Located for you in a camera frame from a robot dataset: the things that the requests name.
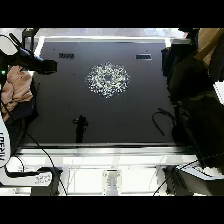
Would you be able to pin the dark blue garment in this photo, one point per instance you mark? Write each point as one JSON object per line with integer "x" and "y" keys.
{"x": 25, "y": 111}

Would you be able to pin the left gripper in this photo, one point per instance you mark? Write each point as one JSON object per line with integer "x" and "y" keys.
{"x": 46, "y": 66}

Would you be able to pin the silver frame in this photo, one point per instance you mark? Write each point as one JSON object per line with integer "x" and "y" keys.
{"x": 113, "y": 160}

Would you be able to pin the pink garment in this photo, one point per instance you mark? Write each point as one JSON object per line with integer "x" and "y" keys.
{"x": 16, "y": 86}

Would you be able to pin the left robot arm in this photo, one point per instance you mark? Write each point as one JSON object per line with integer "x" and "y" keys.
{"x": 4, "y": 140}

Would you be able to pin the black garment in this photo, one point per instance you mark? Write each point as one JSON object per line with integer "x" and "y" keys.
{"x": 193, "y": 86}

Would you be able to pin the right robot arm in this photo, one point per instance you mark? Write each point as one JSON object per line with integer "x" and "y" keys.
{"x": 200, "y": 180}

